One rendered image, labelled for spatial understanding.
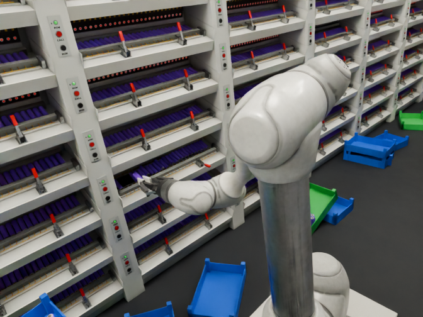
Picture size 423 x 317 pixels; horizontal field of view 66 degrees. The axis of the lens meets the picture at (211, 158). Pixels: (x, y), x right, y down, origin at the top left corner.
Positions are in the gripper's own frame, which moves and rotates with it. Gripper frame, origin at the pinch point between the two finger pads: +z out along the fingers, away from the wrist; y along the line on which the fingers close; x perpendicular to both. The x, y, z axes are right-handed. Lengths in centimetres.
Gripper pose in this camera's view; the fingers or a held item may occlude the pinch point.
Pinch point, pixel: (145, 181)
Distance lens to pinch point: 138.5
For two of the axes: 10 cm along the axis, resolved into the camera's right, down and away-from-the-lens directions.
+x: -2.2, -9.3, -3.1
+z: -6.2, -1.1, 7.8
